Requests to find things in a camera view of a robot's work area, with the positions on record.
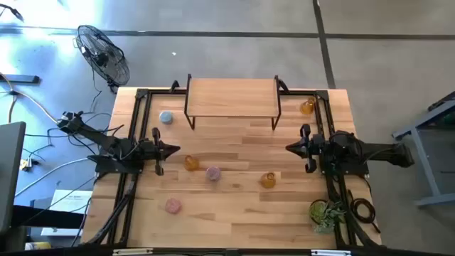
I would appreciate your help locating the grey metal stand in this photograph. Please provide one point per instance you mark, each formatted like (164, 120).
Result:
(425, 160)

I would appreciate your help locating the blue candle tin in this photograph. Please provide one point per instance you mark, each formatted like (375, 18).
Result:
(166, 117)

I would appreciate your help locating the amber glass candlestick holder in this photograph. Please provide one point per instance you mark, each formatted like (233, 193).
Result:
(268, 180)
(306, 106)
(191, 163)

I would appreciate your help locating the wooden shelf black metal legs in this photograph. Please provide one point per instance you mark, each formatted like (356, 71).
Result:
(231, 97)

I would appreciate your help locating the black floor fan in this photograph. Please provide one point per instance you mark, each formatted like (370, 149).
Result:
(102, 57)

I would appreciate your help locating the small plug adapter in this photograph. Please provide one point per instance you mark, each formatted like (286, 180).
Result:
(26, 164)

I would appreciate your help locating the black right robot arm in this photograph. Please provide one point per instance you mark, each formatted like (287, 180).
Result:
(384, 153)

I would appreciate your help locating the black aluminium rig frame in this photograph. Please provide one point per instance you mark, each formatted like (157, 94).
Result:
(163, 92)

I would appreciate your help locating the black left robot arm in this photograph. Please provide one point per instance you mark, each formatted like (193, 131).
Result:
(106, 142)

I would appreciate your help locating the white paper sheet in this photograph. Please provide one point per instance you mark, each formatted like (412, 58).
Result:
(71, 202)

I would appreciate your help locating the silver frame bracket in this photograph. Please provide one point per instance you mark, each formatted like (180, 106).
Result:
(133, 252)
(330, 252)

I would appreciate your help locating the pink candle tin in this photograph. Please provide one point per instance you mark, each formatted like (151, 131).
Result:
(173, 206)

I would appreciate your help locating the black desk foot beam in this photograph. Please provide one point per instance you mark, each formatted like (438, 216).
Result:
(42, 217)

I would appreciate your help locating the yellow object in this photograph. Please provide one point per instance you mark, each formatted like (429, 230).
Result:
(37, 245)

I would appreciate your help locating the patterned ceramic bowl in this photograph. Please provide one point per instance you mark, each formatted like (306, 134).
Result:
(213, 173)

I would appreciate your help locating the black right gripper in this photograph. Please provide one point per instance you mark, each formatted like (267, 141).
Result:
(313, 147)

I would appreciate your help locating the black floor bar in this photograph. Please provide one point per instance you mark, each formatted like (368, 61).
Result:
(17, 79)

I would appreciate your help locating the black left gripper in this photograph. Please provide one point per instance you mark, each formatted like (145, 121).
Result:
(156, 149)

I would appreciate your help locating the green potted succulent plant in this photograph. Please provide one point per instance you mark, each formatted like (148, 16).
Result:
(325, 215)

